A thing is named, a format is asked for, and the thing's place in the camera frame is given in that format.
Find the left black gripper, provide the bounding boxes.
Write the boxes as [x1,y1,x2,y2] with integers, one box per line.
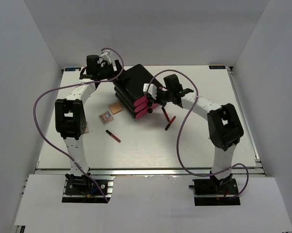
[97,60,131,83]

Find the pink drawer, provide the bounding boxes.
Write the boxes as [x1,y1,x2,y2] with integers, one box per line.
[134,101,147,113]
[135,104,158,119]
[134,91,152,106]

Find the black pink drawer organizer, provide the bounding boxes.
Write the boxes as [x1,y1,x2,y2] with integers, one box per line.
[113,64,153,118]

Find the beige square sponge pad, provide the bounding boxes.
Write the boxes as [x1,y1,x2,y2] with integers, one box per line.
[108,102,123,115]

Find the clear eyeshadow palette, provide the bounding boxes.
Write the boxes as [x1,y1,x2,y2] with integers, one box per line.
[99,111,114,125]

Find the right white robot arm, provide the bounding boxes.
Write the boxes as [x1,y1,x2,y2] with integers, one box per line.
[143,74,244,194]

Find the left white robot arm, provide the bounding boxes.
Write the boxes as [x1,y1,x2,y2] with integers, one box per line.
[55,50,123,177]

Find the red lip gloss front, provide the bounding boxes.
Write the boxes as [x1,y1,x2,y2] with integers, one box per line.
[165,116,176,131]

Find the red lip gloss left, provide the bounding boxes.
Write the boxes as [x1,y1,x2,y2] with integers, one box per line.
[105,130,121,143]

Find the blue label left corner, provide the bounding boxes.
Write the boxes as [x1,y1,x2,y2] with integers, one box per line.
[64,67,81,72]

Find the blue label corner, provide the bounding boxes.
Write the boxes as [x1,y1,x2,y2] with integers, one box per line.
[208,65,226,69]
[64,67,81,72]

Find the blue label right corner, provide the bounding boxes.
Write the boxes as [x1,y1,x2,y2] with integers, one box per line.
[208,65,226,69]

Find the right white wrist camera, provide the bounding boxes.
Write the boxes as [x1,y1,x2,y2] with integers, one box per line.
[143,83,157,99]

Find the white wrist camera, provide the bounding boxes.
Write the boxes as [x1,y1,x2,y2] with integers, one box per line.
[143,83,157,99]
[100,49,114,64]

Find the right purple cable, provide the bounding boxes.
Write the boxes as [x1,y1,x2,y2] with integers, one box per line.
[143,69,250,199]

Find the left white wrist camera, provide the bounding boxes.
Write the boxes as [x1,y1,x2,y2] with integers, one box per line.
[100,49,114,64]

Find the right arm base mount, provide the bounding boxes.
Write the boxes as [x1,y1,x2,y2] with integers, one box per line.
[189,177,241,206]

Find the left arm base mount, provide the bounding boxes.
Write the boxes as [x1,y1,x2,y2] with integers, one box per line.
[62,174,111,204]

